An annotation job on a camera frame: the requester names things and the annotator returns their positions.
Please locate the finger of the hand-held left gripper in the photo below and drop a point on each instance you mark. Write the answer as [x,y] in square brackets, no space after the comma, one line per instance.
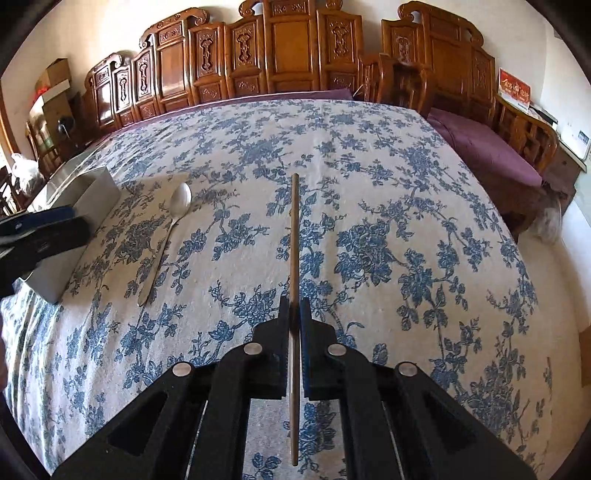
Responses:
[60,237]
[41,219]

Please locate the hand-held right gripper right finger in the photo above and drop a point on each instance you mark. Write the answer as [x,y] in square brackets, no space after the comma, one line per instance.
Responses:
[304,341]

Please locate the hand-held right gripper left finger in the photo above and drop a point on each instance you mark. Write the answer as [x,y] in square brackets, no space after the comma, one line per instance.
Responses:
[274,350]

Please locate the grey utensil box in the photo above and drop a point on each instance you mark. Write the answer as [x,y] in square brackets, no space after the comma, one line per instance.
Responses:
[92,203]

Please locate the brown wooden chopstick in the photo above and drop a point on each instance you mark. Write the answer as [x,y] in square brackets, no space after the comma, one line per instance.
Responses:
[294,230]

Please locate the metal spoon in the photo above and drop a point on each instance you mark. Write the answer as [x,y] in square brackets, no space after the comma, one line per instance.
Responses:
[181,198]

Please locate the white plastic bag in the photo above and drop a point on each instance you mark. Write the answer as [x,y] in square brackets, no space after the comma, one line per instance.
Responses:
[25,173]

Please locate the wooden chair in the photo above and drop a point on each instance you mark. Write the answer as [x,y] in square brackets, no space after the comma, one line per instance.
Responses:
[44,147]

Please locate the stacked cardboard boxes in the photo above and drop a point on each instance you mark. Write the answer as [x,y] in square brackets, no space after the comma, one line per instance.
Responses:
[48,94]

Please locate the brown cardboard box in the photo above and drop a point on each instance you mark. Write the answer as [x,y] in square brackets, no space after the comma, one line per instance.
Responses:
[53,74]

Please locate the short purple seat cushion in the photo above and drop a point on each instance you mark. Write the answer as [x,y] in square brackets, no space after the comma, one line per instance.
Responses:
[485,143]

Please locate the grey fluffy object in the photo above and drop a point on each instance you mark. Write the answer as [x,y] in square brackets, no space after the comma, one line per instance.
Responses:
[548,224]

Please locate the long carved wooden sofa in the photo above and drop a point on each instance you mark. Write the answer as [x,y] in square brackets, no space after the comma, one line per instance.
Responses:
[286,55]

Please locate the short carved wooden sofa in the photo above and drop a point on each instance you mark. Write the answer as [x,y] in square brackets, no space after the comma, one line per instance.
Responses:
[443,60]

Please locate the red calendar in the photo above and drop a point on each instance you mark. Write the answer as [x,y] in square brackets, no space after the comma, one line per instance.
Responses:
[513,88]

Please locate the white device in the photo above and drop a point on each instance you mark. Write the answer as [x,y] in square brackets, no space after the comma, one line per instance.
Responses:
[575,143]

